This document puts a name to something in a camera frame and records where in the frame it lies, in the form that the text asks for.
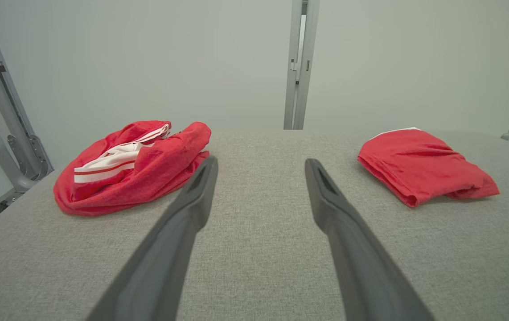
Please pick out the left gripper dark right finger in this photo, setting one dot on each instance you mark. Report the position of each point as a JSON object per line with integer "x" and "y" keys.
{"x": 357, "y": 258}

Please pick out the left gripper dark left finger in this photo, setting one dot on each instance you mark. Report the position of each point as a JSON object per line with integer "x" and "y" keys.
{"x": 165, "y": 249}

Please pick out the red garment with white stripes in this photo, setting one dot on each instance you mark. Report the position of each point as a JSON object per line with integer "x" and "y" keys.
{"x": 147, "y": 174}

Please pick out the folded red garment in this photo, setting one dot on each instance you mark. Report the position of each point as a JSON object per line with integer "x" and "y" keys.
{"x": 424, "y": 165}

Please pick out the grey fabric work surface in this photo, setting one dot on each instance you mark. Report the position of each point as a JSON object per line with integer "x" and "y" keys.
{"x": 259, "y": 187}

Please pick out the grey double metal post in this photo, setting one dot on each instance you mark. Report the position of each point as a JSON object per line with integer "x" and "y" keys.
{"x": 301, "y": 67}

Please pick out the grey slanted metal frame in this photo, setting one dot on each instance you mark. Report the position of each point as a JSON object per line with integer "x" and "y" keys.
{"x": 5, "y": 111}

